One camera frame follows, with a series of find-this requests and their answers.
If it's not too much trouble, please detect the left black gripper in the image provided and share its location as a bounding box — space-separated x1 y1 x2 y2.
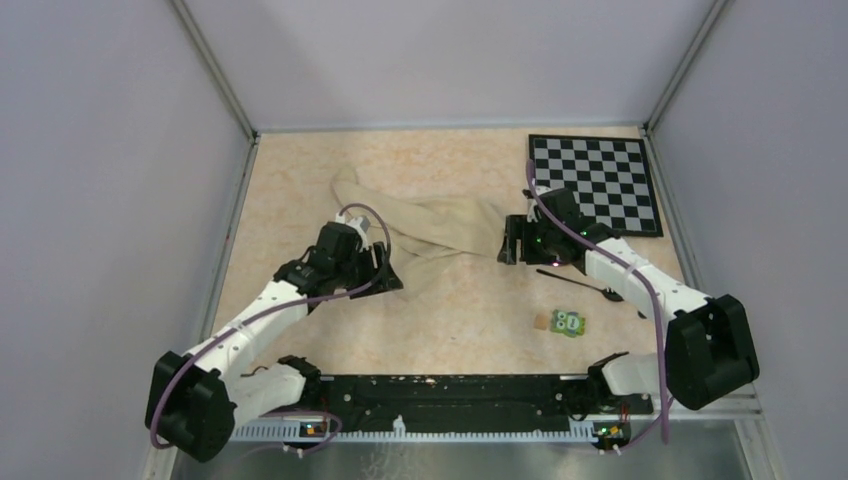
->
334 240 403 298

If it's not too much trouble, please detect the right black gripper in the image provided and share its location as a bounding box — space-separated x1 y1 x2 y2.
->
498 214 560 265

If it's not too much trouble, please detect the beige cloth napkin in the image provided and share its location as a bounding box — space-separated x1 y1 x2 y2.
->
331 166 505 301

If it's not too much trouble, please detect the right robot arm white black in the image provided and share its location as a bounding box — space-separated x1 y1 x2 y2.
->
498 187 760 412

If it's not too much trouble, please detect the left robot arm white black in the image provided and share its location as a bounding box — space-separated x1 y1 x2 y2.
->
144 217 403 462

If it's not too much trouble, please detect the small cork piece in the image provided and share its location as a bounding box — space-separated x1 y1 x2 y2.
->
533 314 550 331

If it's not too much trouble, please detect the black utensil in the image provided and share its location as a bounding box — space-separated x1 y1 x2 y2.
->
536 269 624 303

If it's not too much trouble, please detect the black white checkerboard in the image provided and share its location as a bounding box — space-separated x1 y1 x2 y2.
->
528 134 664 238

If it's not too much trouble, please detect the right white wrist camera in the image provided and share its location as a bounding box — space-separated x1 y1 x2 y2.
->
526 200 543 223

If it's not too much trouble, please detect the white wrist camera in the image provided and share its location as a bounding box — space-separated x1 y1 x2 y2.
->
335 211 370 243
526 200 543 223

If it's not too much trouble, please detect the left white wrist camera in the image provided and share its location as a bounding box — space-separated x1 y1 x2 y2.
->
335 211 370 243

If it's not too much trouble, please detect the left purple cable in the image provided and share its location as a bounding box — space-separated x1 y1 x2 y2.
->
148 203 393 452

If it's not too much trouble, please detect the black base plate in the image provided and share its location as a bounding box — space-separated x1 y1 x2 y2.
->
293 374 654 434

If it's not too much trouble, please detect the aluminium frame rail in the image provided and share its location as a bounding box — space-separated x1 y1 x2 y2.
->
157 374 763 445

